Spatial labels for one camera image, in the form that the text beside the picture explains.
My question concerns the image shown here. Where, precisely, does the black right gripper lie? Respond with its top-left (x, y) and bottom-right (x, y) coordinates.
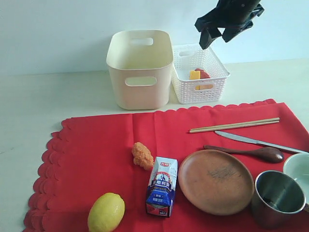
top-left (195, 0), bottom-right (264, 50)

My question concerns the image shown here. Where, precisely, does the red sausage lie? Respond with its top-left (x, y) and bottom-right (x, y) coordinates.
top-left (195, 68), bottom-right (210, 79)

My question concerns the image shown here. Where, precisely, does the yellow cheese wedge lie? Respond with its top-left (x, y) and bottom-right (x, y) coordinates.
top-left (189, 70), bottom-right (200, 80)

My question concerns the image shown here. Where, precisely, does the orange fried nugget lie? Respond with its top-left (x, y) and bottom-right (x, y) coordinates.
top-left (132, 142), bottom-right (154, 171)

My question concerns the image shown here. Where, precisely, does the blue white milk carton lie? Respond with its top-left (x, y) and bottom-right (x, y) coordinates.
top-left (146, 157), bottom-right (178, 217)

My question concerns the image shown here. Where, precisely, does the yellow lemon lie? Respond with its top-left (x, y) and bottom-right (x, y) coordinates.
top-left (87, 192), bottom-right (125, 232)

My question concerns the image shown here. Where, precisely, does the white lattice plastic basket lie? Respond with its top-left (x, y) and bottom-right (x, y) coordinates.
top-left (172, 44), bottom-right (230, 104)

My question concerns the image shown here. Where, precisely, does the cream plastic bin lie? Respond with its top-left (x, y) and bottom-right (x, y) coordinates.
top-left (106, 30), bottom-right (173, 110)

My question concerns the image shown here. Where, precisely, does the lower wooden chopstick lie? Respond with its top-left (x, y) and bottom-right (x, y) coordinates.
top-left (189, 120), bottom-right (280, 133)

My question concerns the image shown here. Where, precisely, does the wooden chopstick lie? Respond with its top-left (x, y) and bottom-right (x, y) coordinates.
top-left (190, 117), bottom-right (280, 130)
top-left (189, 120), bottom-right (280, 133)

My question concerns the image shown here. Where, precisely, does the silver table knife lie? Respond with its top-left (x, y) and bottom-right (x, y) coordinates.
top-left (214, 130), bottom-right (308, 154)

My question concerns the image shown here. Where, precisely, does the upper wooden chopstick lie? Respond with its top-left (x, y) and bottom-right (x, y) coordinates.
top-left (190, 117), bottom-right (280, 130)

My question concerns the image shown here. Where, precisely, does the dark wooden spoon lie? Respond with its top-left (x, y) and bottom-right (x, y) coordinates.
top-left (203, 145), bottom-right (284, 163)

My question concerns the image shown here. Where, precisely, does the red scalloped cloth mat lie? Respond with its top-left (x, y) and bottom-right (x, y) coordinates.
top-left (24, 99), bottom-right (309, 232)

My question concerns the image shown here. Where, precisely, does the brown wooden plate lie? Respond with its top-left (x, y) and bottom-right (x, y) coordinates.
top-left (178, 150), bottom-right (254, 216)

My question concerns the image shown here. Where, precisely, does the stainless steel cup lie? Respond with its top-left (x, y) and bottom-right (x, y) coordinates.
top-left (251, 170), bottom-right (306, 229)

